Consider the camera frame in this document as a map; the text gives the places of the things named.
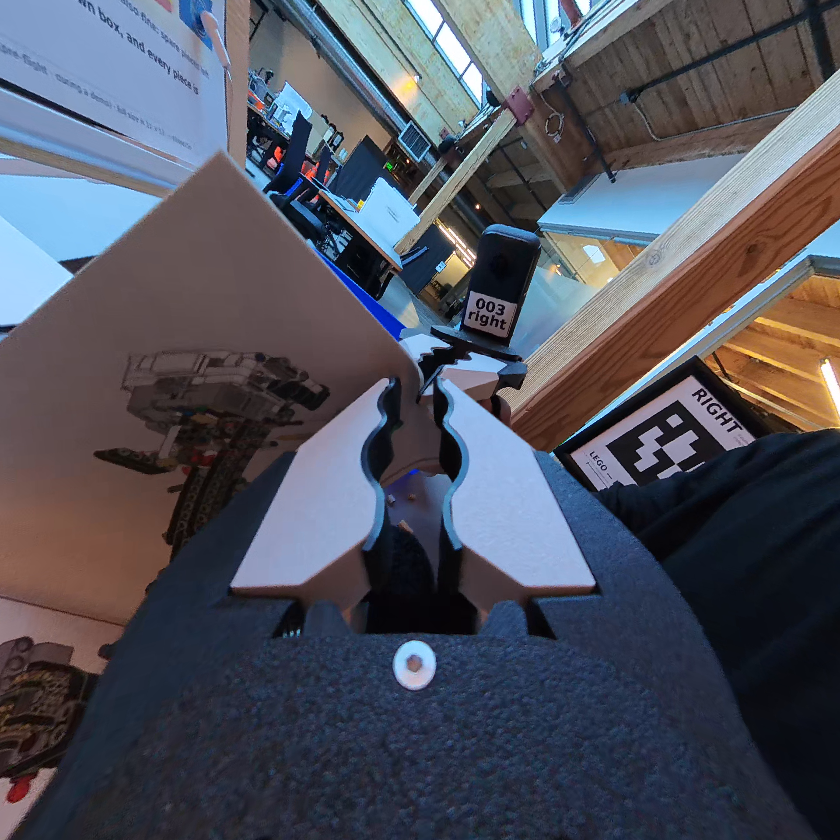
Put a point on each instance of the wooden beam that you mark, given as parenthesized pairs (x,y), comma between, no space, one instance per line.
(689,262)

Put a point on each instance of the framed black and white tag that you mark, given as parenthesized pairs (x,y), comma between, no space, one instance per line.
(663,439)

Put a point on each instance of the black office chair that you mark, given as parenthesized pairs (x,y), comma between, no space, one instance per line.
(295,151)

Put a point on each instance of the white box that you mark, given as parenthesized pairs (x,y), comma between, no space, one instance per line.
(387,213)

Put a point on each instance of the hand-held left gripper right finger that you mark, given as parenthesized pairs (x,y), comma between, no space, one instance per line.
(518,518)

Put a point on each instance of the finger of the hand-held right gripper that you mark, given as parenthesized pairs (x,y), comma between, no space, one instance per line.
(476,377)
(426,351)

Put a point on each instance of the person's right forearm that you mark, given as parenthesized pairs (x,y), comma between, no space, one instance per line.
(754,558)

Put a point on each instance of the lego instruction booklet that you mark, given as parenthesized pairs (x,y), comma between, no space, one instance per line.
(197,295)

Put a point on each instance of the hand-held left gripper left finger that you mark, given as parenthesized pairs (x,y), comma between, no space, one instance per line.
(315,518)

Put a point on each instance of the wooden desk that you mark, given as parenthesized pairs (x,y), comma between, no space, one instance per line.
(358,226)

